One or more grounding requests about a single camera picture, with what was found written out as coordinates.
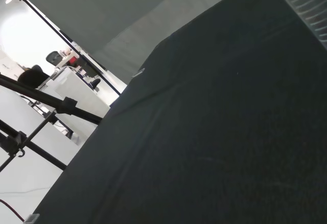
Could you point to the black tripod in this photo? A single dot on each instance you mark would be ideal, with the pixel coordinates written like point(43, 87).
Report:
point(69, 105)

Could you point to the person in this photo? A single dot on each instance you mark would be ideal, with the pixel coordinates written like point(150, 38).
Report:
point(33, 78)

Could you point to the white desk partition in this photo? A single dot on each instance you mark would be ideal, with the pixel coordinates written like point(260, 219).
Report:
point(81, 91)

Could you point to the black bench cloth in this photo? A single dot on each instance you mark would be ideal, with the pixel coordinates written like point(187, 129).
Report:
point(209, 121)

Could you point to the clear cloth clip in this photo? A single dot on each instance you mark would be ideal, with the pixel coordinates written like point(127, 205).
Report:
point(31, 218)
point(138, 72)

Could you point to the black office chair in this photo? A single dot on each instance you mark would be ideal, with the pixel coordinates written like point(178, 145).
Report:
point(95, 83)
point(52, 57)

